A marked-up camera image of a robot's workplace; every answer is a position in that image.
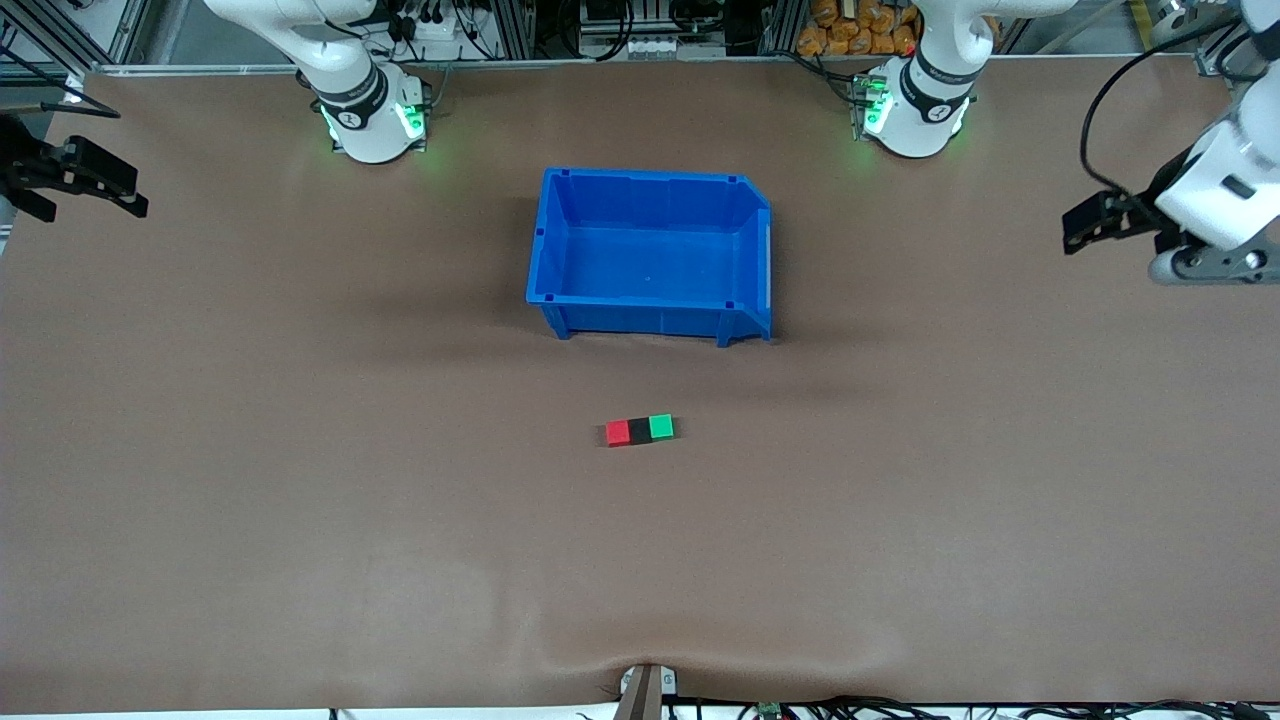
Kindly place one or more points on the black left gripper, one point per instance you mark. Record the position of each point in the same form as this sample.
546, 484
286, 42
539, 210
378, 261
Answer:
1158, 196

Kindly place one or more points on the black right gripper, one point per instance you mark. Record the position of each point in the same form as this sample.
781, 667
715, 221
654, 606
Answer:
22, 162

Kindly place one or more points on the small green cube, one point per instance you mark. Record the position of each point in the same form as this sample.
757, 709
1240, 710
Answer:
661, 427

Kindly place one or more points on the small black cube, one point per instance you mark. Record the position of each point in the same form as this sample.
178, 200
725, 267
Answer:
640, 430

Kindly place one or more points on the small red cube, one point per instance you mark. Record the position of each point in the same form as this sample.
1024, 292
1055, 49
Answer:
618, 433

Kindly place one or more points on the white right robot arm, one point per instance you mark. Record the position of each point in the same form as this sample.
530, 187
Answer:
365, 110

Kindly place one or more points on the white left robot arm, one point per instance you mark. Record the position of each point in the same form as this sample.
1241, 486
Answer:
920, 110

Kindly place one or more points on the orange mesh bag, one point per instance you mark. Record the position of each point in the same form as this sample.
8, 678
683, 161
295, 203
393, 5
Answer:
850, 30

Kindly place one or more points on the white power strip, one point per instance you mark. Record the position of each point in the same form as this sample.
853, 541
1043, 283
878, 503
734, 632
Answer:
435, 40

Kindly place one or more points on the blue plastic storage bin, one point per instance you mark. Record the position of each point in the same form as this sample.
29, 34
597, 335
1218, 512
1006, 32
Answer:
650, 255

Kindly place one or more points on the brown table mat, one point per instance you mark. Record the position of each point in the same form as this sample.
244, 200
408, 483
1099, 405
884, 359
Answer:
300, 580

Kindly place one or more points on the white connector block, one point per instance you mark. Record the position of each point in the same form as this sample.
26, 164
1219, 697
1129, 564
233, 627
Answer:
640, 47

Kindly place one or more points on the aluminium frame profile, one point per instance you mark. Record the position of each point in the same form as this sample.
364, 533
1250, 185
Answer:
60, 30
1225, 55

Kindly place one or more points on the brown post with metal bracket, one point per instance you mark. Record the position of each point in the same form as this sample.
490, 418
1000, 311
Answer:
640, 695

